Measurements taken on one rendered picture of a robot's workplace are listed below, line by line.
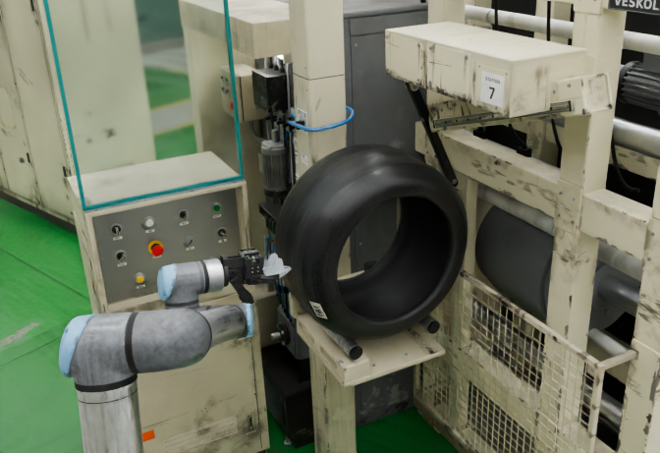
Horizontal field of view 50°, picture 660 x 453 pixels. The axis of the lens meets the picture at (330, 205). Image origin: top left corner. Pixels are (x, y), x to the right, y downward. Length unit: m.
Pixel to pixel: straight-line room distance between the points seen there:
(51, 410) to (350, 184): 2.21
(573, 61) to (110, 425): 1.38
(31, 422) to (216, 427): 1.07
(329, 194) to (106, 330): 0.83
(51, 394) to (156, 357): 2.48
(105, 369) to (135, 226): 1.15
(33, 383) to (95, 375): 2.55
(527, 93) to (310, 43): 0.69
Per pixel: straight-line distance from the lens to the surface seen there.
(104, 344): 1.39
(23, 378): 4.02
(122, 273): 2.56
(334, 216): 1.96
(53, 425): 3.64
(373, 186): 1.98
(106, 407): 1.44
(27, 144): 5.69
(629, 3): 1.97
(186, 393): 2.82
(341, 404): 2.80
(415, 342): 2.42
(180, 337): 1.39
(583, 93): 1.85
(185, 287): 1.93
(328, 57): 2.23
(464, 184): 2.60
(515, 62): 1.82
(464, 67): 1.97
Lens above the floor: 2.15
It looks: 23 degrees down
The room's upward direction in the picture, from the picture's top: 2 degrees counter-clockwise
